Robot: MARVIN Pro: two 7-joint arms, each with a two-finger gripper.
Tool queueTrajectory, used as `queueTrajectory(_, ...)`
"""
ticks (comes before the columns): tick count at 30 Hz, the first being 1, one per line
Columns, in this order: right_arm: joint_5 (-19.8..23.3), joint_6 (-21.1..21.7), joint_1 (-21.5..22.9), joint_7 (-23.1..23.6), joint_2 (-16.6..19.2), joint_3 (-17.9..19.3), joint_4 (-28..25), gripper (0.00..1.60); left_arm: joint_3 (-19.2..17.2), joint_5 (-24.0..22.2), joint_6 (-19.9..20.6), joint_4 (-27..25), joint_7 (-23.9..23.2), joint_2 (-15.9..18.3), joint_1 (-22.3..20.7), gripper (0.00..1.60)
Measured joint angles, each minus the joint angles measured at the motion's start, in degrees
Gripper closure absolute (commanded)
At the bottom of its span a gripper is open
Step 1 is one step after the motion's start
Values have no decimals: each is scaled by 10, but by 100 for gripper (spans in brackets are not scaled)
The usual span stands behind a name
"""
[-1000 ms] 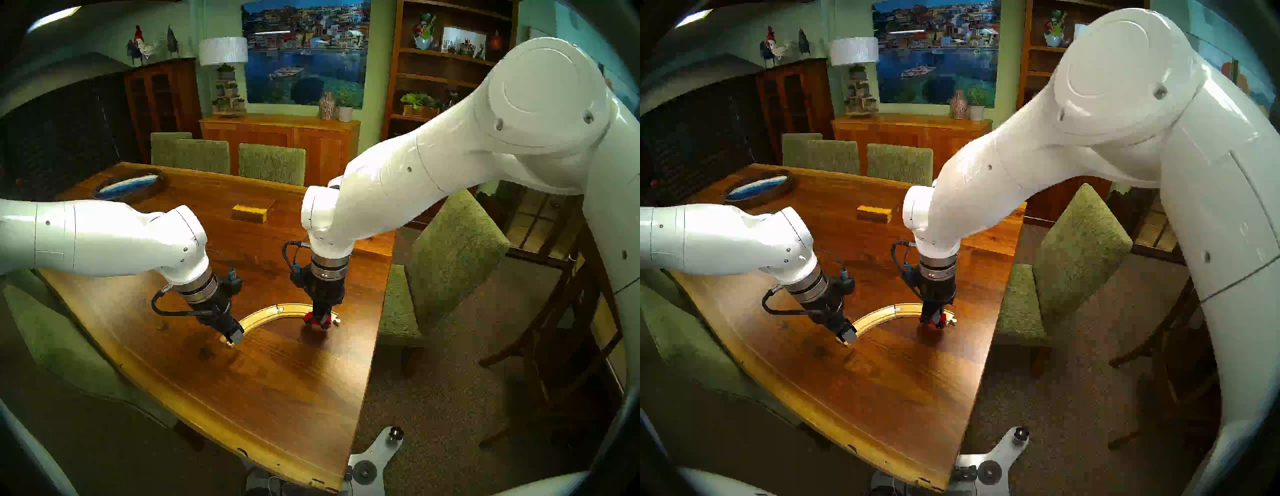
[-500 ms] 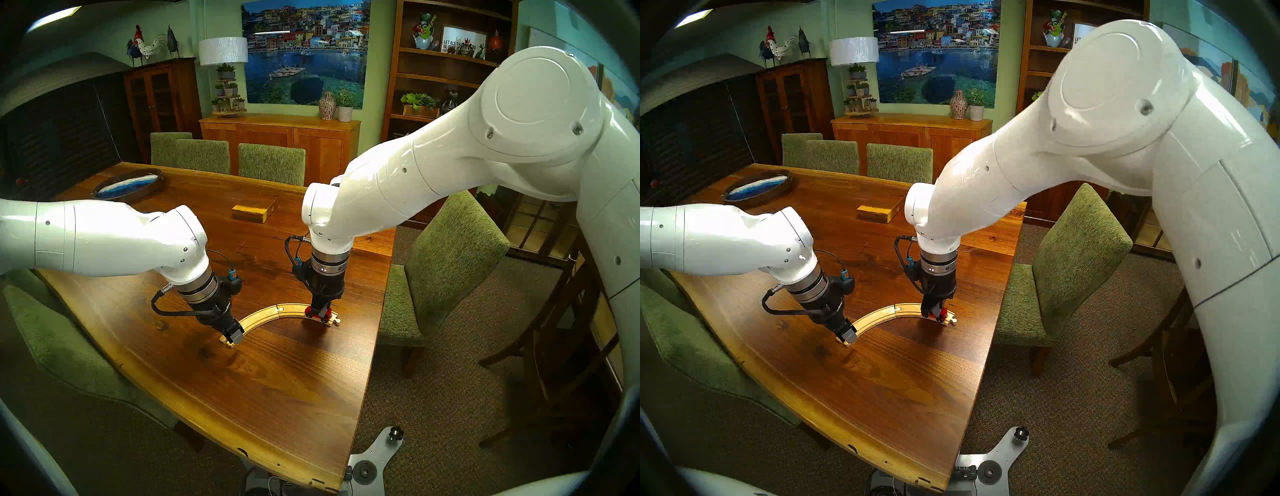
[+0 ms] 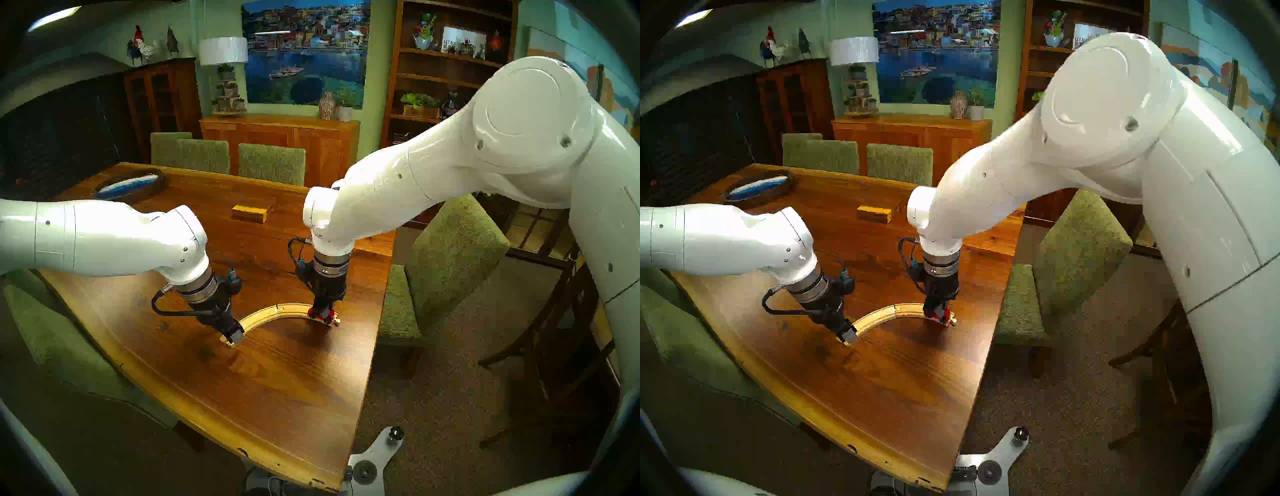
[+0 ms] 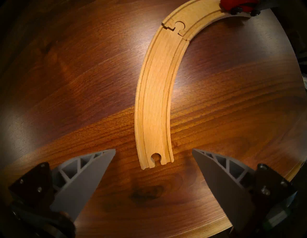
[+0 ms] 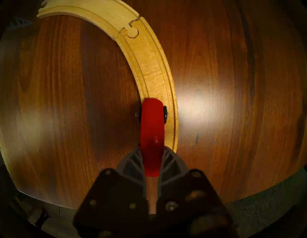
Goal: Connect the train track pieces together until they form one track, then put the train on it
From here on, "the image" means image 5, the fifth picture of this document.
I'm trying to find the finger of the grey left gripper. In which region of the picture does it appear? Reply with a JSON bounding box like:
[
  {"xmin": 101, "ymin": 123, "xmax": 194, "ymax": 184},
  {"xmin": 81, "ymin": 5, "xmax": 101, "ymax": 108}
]
[{"xmin": 8, "ymin": 17, "xmax": 33, "ymax": 30}]

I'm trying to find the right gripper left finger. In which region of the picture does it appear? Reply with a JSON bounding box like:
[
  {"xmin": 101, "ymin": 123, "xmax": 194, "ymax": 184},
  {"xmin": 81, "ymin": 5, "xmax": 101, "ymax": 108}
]
[{"xmin": 73, "ymin": 147, "xmax": 149, "ymax": 238}]

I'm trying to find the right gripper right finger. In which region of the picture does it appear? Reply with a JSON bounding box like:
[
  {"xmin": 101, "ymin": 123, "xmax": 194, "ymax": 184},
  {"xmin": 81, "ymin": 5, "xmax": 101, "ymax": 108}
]
[{"xmin": 156, "ymin": 147, "xmax": 238, "ymax": 238}]

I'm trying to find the curved wooden train track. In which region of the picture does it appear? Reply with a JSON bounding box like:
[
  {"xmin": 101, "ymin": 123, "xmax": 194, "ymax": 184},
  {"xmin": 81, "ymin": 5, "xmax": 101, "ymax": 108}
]
[
  {"xmin": 115, "ymin": 16, "xmax": 179, "ymax": 153},
  {"xmin": 37, "ymin": 0, "xmax": 141, "ymax": 40}
]

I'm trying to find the red toy train car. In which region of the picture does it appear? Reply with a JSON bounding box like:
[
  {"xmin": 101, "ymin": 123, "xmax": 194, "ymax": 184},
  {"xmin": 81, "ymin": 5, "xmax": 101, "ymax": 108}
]
[{"xmin": 136, "ymin": 98, "xmax": 168, "ymax": 177}]

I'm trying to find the green upholstered chair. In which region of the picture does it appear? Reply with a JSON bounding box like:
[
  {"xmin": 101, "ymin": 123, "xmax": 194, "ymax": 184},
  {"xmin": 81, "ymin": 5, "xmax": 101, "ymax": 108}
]
[{"xmin": 225, "ymin": 168, "xmax": 307, "ymax": 238}]

